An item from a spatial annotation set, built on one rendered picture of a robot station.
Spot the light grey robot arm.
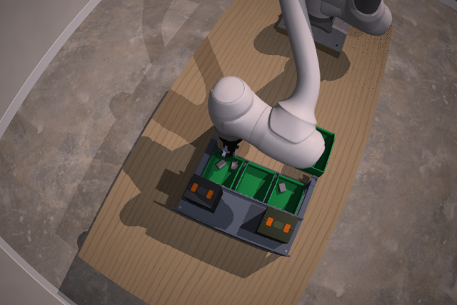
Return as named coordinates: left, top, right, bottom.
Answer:
left=208, top=0, right=392, bottom=169

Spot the grey metal shelf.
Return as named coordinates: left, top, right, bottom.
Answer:
left=172, top=135, right=319, bottom=257

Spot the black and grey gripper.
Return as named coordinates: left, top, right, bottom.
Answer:
left=219, top=137, right=243, bottom=158

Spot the green bin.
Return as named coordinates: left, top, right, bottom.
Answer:
left=267, top=175, right=305, bottom=214
left=202, top=149, right=245, bottom=189
left=234, top=162, right=276, bottom=202
left=295, top=126, right=335, bottom=178

